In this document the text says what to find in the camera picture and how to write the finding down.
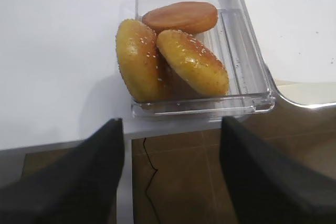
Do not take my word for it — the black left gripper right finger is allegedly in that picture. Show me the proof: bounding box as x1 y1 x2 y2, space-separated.
219 116 335 223

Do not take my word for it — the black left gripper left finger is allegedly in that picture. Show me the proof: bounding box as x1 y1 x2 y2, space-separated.
1 119 124 223

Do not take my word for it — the clear bun container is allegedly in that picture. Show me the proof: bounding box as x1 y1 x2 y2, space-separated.
131 0 275 119

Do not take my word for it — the silver metal baking tray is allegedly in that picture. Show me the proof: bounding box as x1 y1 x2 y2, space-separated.
230 0 336 109

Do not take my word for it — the sesame top bun right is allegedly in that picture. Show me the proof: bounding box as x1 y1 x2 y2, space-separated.
156 29 229 97

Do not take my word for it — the sesame bun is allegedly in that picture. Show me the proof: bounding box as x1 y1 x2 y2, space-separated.
156 29 229 97
115 19 172 103

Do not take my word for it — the sesame top bun left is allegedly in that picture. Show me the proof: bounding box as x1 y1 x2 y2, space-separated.
115 19 172 103

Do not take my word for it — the white parchment paper sheet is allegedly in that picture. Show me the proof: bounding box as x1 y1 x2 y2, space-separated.
240 0 336 83

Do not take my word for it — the brown bottom bun in container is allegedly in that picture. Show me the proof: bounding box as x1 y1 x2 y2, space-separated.
142 2 218 34

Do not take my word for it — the black cable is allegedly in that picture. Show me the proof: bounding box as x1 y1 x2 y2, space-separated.
142 137 161 224

